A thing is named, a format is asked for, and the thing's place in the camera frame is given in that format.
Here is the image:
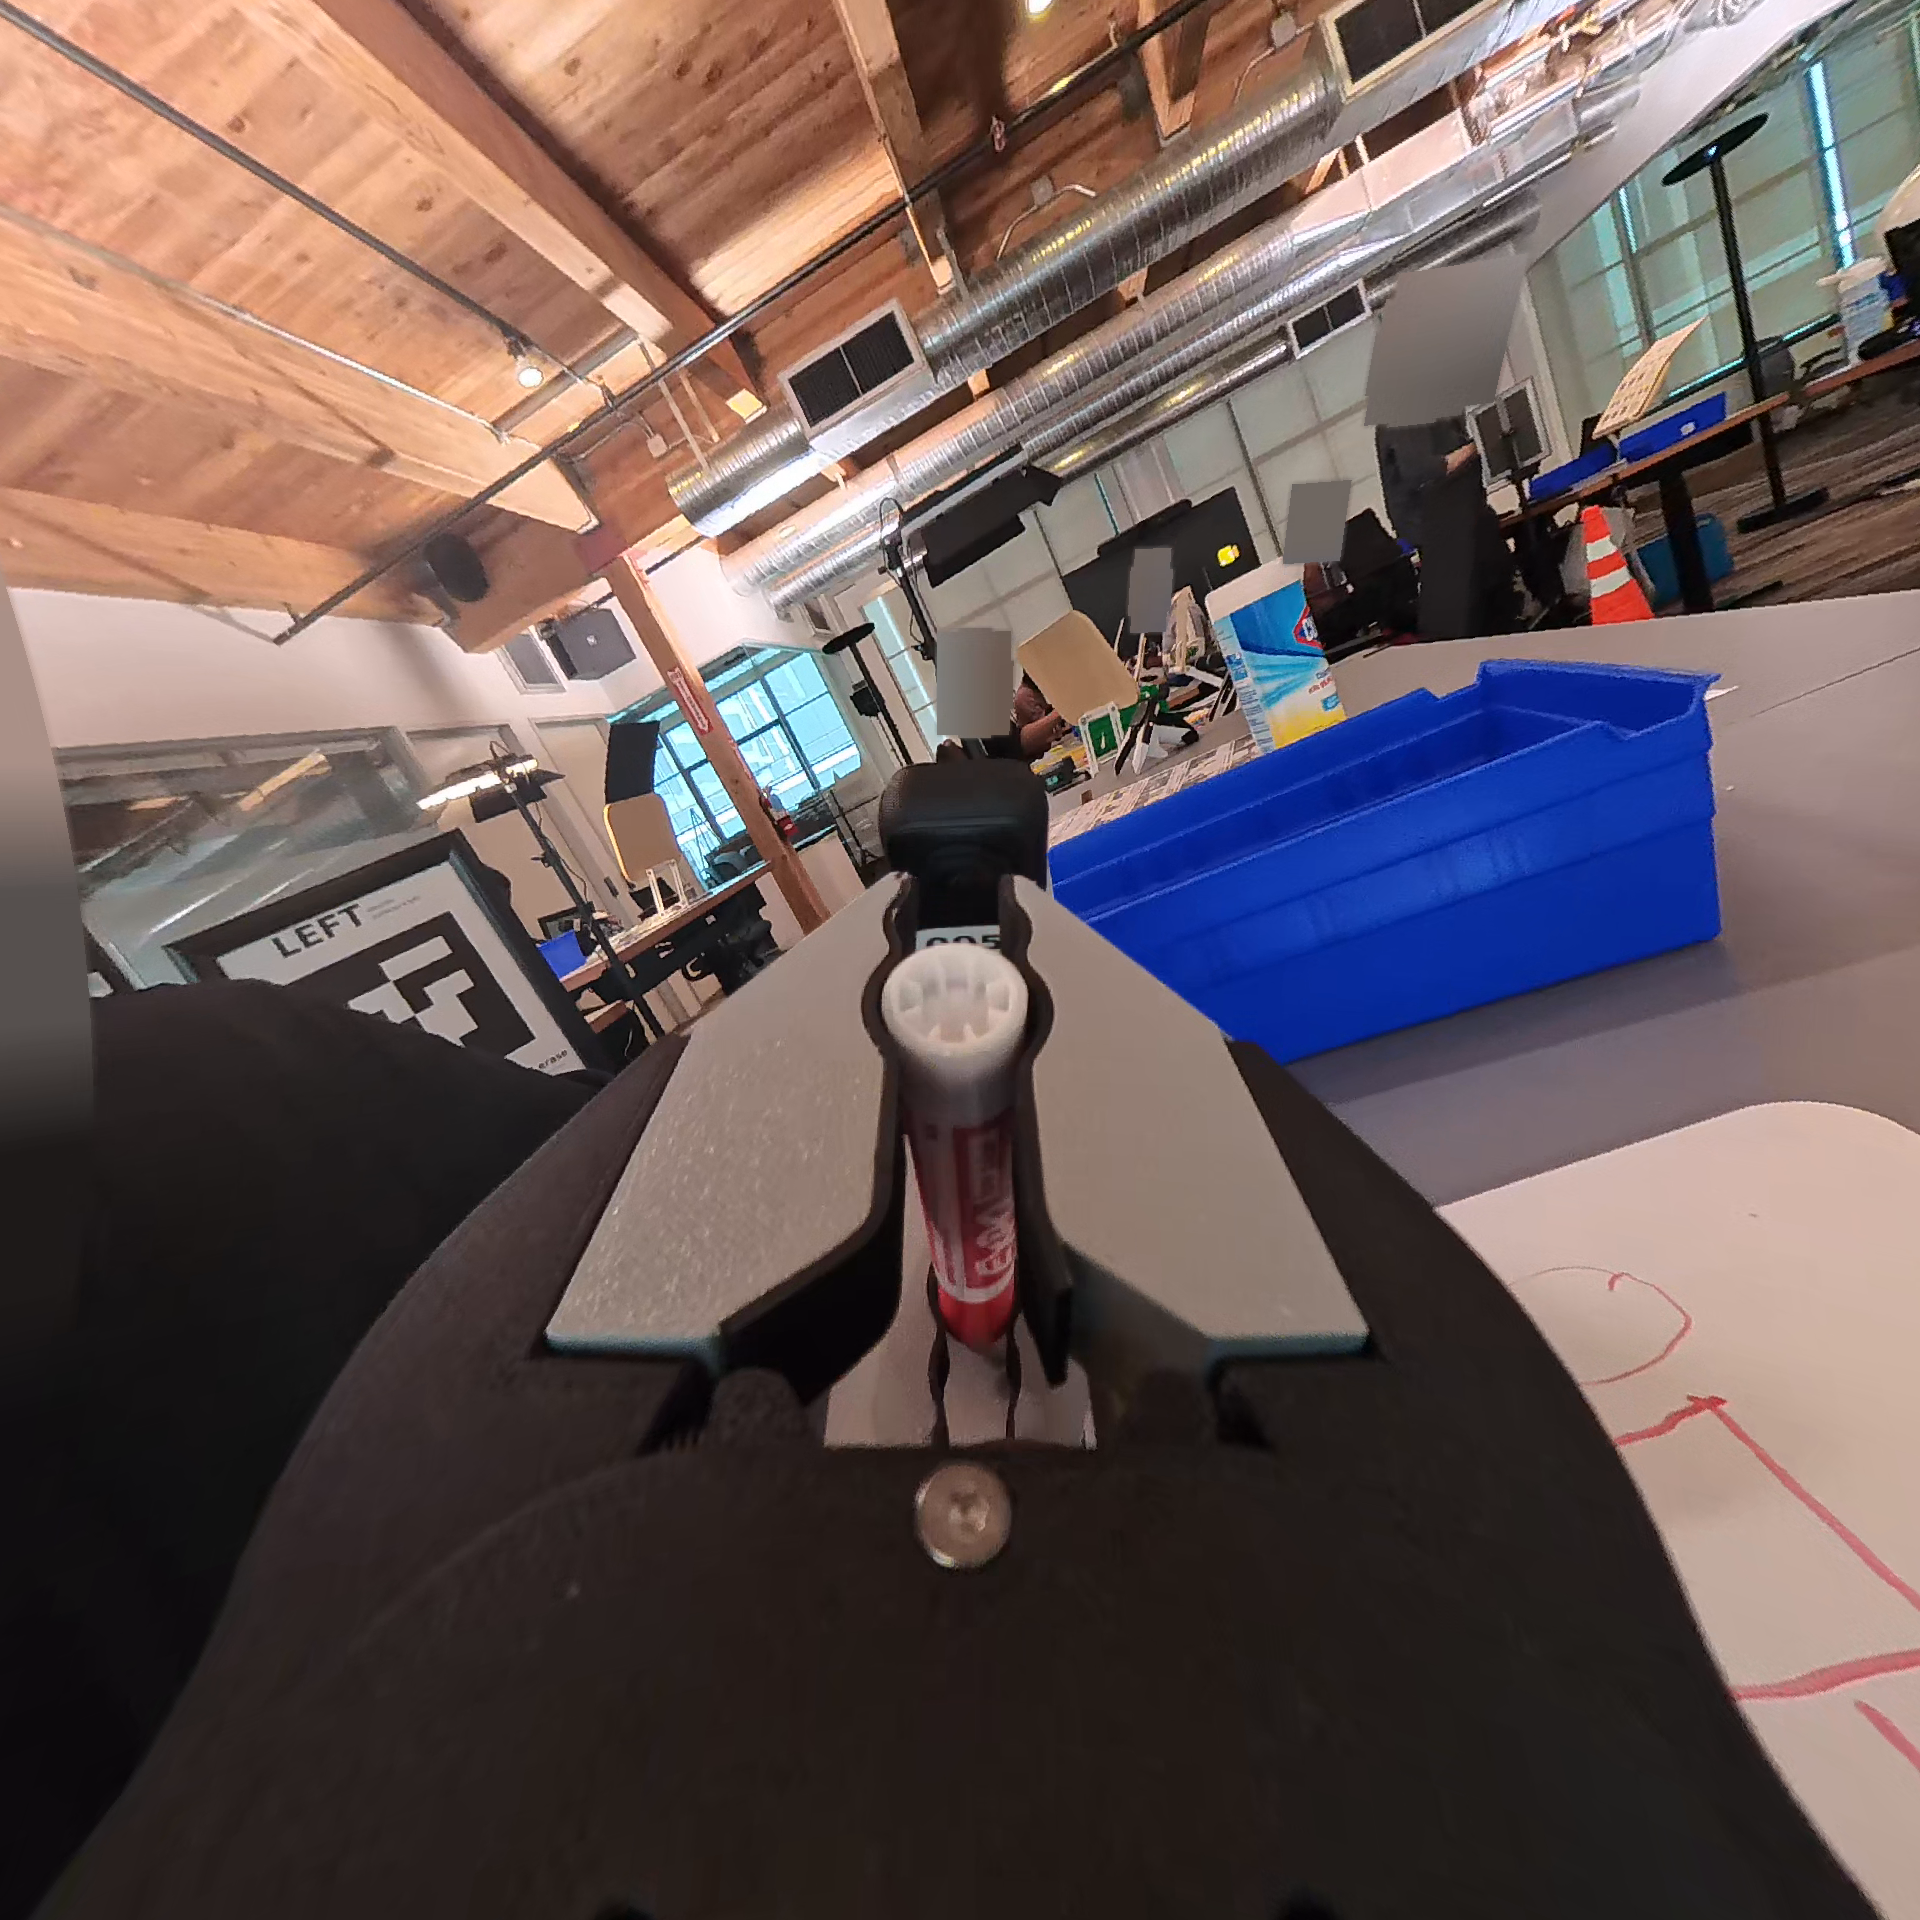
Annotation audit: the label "blue plastic bin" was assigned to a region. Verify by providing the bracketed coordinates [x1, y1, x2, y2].
[1047, 660, 1725, 1047]

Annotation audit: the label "black softbox light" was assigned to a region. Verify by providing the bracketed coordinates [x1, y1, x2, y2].
[919, 465, 1066, 588]

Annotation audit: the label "person's left forearm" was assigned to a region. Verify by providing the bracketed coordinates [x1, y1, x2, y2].
[90, 975, 648, 1518]

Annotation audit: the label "wooden post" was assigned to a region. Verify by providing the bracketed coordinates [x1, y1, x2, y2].
[600, 554, 833, 936]

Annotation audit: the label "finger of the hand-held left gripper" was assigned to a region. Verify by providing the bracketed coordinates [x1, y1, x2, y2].
[828, 1312, 955, 1452]
[996, 1342, 1098, 1452]

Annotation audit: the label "red whiteboard marker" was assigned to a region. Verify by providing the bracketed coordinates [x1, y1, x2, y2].
[880, 955, 1041, 1361]

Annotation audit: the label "orange traffic cone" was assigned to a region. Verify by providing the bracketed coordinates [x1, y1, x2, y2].
[1583, 506, 1659, 628]

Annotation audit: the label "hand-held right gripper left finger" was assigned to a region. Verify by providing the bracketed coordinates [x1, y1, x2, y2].
[545, 877, 920, 1371]

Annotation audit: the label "row of printed papers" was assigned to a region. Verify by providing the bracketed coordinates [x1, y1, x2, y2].
[1047, 733, 1281, 822]

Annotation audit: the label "black and white tag sign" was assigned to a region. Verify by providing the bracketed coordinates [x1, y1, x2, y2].
[164, 832, 613, 1077]

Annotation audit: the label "large window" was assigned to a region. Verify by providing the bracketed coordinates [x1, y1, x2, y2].
[661, 649, 846, 861]

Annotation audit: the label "black monitor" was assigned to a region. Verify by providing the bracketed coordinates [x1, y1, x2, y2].
[1057, 487, 1261, 607]

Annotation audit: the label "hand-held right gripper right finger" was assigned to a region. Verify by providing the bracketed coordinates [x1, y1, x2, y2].
[996, 874, 1372, 1387]

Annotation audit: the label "ceiling air vent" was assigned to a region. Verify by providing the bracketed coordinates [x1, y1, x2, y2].
[781, 301, 935, 442]

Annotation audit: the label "silver ventilation ducts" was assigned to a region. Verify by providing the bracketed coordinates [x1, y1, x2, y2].
[667, 60, 1549, 621]

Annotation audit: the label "wipes canister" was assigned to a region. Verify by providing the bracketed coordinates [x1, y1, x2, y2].
[1206, 563, 1351, 757]

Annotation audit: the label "white whiteboard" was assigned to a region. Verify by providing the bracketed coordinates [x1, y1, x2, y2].
[1437, 1102, 1920, 1919]

